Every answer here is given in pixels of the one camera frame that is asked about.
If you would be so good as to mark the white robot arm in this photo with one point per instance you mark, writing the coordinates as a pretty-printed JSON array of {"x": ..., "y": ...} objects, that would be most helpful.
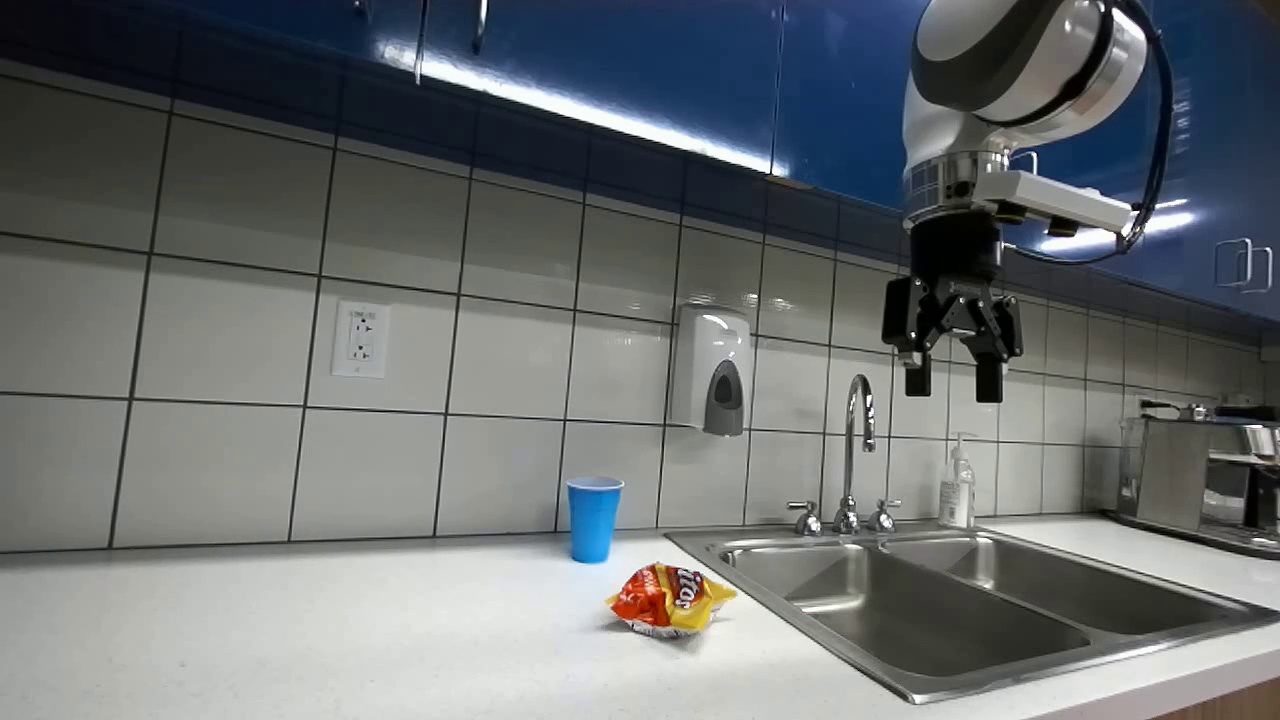
[{"x": 994, "y": 78}]

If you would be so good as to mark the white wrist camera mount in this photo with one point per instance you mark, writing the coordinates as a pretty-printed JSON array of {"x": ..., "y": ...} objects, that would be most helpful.
[{"x": 1055, "y": 200}]

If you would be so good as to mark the clear soap pump bottle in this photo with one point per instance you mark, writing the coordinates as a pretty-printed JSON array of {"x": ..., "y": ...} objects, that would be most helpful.
[{"x": 956, "y": 488}]

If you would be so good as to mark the steel coffee machine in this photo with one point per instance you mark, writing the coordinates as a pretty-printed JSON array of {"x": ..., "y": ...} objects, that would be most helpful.
[{"x": 1201, "y": 477}]

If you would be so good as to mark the blue plastic cup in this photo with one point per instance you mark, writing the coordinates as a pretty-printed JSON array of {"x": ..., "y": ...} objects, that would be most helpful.
[{"x": 594, "y": 519}]

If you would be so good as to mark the chrome sink faucet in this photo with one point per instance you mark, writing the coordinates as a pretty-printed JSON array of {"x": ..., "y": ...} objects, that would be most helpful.
[{"x": 856, "y": 439}]

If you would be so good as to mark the blue upper cabinets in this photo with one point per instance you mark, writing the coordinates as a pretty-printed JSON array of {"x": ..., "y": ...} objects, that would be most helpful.
[{"x": 767, "y": 115}]

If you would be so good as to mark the yellow orange chips packet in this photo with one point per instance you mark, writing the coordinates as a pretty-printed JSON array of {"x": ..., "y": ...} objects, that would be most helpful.
[{"x": 670, "y": 602}]

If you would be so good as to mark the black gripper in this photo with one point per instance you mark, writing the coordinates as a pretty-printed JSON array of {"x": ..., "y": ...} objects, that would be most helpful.
[{"x": 949, "y": 290}]

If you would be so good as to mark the white wall soap dispenser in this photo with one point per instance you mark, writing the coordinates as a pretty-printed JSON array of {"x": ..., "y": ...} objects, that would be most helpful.
[{"x": 709, "y": 375}]

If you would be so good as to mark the white wall power outlet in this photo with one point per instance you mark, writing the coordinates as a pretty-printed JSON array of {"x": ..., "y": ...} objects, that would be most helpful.
[{"x": 361, "y": 339}]

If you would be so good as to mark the stainless steel double sink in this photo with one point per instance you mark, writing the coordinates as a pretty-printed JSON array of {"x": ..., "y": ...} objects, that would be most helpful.
[{"x": 956, "y": 613}]

